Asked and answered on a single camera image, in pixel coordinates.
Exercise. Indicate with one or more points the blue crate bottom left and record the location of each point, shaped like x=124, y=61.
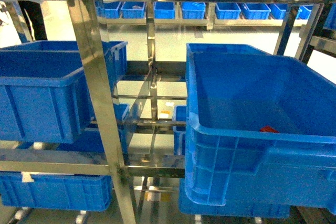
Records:
x=65, y=192

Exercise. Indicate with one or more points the red toy block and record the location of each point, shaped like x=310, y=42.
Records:
x=268, y=129

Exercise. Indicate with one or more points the large blue shelf crate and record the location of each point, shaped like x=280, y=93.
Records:
x=259, y=128

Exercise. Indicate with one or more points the stainless steel shelf frame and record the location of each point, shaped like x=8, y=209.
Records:
x=301, y=33

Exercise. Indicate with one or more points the blue crate bottom right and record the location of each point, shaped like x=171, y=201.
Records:
x=232, y=208

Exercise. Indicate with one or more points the blue shelf crate left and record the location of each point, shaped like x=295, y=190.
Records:
x=44, y=93

